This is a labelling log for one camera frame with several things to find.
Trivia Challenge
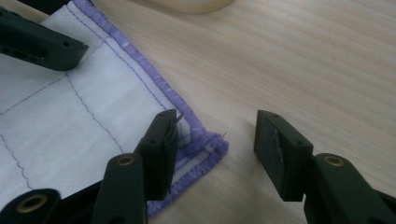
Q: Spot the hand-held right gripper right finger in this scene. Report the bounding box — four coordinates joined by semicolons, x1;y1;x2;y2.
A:
253;109;314;203

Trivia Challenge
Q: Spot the white wire rack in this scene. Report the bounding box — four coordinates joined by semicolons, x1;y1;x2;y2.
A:
148;0;234;15

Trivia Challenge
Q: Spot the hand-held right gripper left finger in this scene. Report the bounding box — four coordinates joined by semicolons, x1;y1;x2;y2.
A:
134;108;180;202

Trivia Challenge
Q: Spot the white cloth with purple trim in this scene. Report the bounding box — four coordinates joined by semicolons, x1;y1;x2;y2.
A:
0;0;230;218

